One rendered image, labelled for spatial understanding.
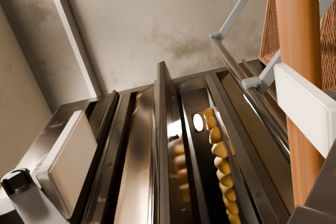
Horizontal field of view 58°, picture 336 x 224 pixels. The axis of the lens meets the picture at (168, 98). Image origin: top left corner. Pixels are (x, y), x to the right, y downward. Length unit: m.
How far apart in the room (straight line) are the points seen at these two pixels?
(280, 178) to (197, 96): 0.97
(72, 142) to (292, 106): 0.13
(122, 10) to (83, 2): 0.44
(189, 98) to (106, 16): 2.09
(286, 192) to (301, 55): 0.75
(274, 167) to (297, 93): 0.88
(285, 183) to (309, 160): 0.70
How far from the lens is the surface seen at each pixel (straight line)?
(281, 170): 1.04
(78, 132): 0.20
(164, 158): 0.88
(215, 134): 1.51
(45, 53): 4.01
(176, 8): 3.65
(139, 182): 1.07
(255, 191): 0.95
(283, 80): 0.20
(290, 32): 0.25
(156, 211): 0.74
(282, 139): 0.48
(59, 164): 0.17
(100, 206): 1.05
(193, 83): 1.82
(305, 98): 0.17
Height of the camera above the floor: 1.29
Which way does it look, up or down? 4 degrees up
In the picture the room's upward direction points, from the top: 103 degrees counter-clockwise
